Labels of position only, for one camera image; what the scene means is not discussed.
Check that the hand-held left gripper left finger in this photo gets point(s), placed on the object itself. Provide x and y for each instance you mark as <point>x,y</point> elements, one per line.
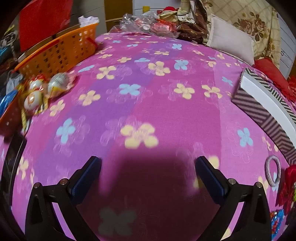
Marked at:
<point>86,178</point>

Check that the large orange plastic basket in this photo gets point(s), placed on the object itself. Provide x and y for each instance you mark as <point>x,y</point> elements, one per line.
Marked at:
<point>57,53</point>

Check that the red bow hair clip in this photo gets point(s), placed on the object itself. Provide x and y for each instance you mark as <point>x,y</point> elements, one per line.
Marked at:
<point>289,185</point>

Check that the red paper bag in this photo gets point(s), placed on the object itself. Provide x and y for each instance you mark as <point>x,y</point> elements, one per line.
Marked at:
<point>44,20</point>

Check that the red cushion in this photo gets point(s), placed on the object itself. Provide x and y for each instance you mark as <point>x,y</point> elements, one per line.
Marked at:
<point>270,71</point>

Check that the clear plastic bags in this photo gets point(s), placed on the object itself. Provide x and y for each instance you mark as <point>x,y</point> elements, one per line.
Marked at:
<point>138,24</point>

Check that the brown patterned cloth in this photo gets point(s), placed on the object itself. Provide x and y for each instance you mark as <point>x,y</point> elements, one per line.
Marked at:
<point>192,30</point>

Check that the beige floral quilt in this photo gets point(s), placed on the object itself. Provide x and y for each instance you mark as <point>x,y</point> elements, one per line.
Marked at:
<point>254,20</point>

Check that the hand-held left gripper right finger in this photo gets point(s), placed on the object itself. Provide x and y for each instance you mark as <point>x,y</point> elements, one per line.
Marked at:
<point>211,180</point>

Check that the blue foil packet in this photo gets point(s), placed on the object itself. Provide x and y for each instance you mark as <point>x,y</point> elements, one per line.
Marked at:
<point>8,99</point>

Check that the white round ornament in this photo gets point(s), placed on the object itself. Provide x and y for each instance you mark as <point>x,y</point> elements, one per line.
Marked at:
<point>37,83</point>
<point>32,100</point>
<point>57,82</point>

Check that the white cabinet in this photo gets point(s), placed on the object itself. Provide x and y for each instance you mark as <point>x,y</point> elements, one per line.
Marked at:
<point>157,5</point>

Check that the white tissue paper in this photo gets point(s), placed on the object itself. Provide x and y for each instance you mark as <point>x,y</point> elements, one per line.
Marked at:
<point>87,20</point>

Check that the beige pillow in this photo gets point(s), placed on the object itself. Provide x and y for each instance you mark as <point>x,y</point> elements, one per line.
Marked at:
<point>229,39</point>

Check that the small orange plastic basket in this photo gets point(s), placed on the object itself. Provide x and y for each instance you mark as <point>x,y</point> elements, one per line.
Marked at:
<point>10,120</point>

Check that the striped cardboard box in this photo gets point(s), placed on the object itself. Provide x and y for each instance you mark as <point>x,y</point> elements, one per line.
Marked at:
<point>254,109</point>

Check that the pink floral bedsheet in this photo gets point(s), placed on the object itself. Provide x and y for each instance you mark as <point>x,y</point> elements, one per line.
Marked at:
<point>150,92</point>

